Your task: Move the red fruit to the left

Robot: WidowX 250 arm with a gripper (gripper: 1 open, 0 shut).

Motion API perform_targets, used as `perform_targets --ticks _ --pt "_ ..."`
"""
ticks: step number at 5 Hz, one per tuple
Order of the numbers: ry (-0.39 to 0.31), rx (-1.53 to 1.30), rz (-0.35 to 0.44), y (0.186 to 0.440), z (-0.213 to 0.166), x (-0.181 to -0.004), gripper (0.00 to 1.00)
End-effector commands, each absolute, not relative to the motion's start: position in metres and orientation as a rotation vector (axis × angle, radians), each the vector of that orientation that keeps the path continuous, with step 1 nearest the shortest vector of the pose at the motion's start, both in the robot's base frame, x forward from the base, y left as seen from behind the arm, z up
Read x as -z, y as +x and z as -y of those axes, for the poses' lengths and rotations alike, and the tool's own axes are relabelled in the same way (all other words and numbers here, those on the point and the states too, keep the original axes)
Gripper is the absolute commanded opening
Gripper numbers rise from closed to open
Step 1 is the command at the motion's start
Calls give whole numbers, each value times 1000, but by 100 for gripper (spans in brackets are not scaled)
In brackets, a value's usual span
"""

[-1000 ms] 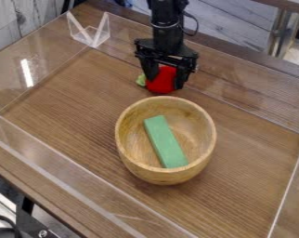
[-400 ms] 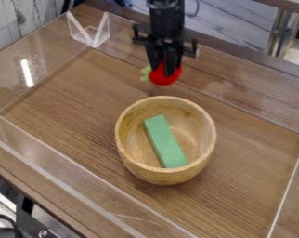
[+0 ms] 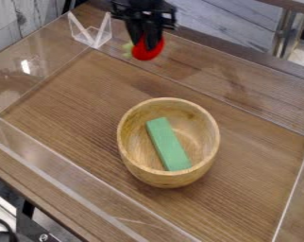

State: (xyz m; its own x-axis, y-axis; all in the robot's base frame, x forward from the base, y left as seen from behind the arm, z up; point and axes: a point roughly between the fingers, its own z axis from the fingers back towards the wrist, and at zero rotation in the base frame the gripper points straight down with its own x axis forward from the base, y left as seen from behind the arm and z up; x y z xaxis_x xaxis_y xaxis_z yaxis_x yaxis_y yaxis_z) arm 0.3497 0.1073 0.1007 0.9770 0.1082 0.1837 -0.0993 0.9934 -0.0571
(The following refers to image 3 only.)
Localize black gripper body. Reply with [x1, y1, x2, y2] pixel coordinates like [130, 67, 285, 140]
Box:
[110, 0, 175, 29]

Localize green rectangular block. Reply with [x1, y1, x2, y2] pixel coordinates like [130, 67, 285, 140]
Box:
[146, 117, 191, 171]

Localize red plush strawberry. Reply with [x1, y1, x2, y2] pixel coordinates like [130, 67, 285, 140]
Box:
[122, 36, 165, 61]

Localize black table leg clamp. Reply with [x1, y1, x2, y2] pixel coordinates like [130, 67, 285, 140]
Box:
[15, 200, 61, 242]

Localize metal stool frame background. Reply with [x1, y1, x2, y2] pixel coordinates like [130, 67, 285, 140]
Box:
[270, 9, 304, 60]

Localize wooden bowl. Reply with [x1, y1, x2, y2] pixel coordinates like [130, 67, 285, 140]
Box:
[117, 97, 221, 188]

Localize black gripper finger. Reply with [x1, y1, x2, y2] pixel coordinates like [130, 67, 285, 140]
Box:
[143, 20, 162, 51]
[125, 19, 143, 43]

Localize clear acrylic tray wall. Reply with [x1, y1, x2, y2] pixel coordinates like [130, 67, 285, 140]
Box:
[0, 116, 194, 242]

